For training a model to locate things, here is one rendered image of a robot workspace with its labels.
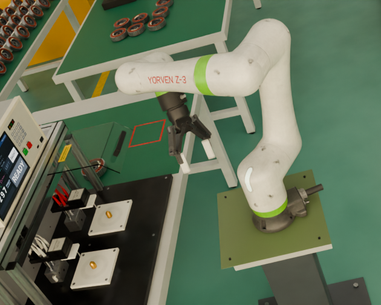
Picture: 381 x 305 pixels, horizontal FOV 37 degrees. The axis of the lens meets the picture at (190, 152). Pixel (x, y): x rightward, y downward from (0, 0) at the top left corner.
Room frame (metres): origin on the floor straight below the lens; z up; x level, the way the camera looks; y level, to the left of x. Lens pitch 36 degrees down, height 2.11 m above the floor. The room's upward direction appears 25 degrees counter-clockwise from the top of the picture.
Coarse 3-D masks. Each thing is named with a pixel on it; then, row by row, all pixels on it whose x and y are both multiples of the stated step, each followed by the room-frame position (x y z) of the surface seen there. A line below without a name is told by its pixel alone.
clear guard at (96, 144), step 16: (96, 128) 1.86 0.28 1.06; (112, 128) 1.81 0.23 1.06; (128, 128) 1.83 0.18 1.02; (64, 144) 1.85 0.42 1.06; (80, 144) 1.80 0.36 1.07; (96, 144) 1.75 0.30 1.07; (112, 144) 1.73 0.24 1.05; (128, 144) 1.75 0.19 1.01; (80, 160) 1.70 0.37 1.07; (96, 160) 1.65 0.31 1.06; (112, 160) 1.65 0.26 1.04
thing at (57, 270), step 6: (54, 264) 1.52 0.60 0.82; (60, 264) 1.52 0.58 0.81; (66, 264) 1.54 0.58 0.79; (48, 270) 1.51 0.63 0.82; (54, 270) 1.50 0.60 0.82; (60, 270) 1.51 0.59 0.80; (66, 270) 1.52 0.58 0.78; (48, 276) 1.50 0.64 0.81; (60, 276) 1.49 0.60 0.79; (54, 282) 1.50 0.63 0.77
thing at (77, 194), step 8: (72, 192) 1.75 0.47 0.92; (80, 192) 1.72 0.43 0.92; (88, 192) 1.74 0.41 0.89; (64, 200) 1.75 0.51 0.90; (72, 200) 1.70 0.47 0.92; (80, 200) 1.69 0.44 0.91; (88, 200) 1.71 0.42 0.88; (56, 208) 1.73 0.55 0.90; (64, 208) 1.71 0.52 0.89; (72, 208) 1.70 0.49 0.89; (80, 208) 1.70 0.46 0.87
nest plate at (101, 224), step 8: (128, 200) 1.74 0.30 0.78; (104, 208) 1.76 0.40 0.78; (112, 208) 1.73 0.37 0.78; (120, 208) 1.71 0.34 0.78; (128, 208) 1.69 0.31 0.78; (96, 216) 1.73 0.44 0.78; (104, 216) 1.71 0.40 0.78; (112, 216) 1.69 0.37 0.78; (120, 216) 1.67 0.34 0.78; (96, 224) 1.69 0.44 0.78; (104, 224) 1.67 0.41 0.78; (112, 224) 1.65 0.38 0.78; (120, 224) 1.63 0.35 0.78; (88, 232) 1.66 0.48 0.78; (96, 232) 1.64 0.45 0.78; (104, 232) 1.63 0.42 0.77
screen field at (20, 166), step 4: (20, 156) 1.68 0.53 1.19; (20, 160) 1.67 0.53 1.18; (16, 164) 1.64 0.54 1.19; (20, 164) 1.66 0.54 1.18; (24, 164) 1.67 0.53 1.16; (16, 168) 1.63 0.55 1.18; (20, 168) 1.65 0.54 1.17; (24, 168) 1.66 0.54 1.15; (12, 172) 1.61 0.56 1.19; (16, 172) 1.62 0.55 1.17; (20, 172) 1.63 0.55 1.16; (24, 172) 1.65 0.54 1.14; (12, 176) 1.60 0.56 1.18; (16, 176) 1.61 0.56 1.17; (20, 176) 1.62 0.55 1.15; (12, 180) 1.58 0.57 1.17; (16, 180) 1.60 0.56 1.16; (20, 180) 1.61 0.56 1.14; (16, 184) 1.59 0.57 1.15
